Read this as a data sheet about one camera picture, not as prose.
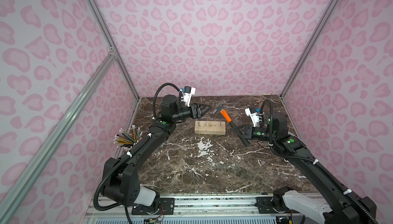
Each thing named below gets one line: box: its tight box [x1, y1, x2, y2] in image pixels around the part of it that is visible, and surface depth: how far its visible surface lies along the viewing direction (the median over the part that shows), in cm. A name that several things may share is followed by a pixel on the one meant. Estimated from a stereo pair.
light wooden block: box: [194, 120, 227, 136], surface depth 100 cm
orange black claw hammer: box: [212, 103, 251, 148], surface depth 74 cm
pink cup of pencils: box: [113, 124, 143, 153], surface depth 85 cm
